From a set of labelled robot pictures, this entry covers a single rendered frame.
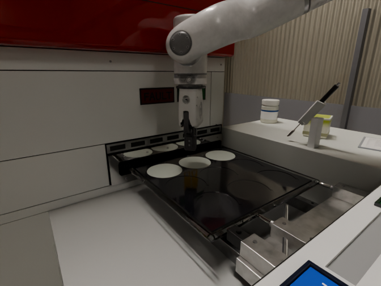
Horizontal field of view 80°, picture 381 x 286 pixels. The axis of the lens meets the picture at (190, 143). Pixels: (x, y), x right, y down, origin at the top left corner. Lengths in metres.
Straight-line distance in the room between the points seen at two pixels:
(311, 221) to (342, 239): 0.17
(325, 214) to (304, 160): 0.19
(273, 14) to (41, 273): 0.87
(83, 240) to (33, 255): 0.23
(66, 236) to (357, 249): 0.54
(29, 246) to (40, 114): 0.35
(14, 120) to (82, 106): 0.15
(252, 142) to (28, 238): 0.70
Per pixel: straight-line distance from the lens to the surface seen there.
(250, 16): 0.56
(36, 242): 0.77
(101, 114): 0.67
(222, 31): 0.50
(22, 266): 0.80
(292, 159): 0.74
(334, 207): 0.62
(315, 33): 2.65
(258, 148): 0.80
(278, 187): 0.60
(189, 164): 0.70
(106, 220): 0.63
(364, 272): 0.35
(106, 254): 0.53
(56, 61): 0.64
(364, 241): 0.39
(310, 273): 0.30
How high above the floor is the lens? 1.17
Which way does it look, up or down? 17 degrees down
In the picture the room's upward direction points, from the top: straight up
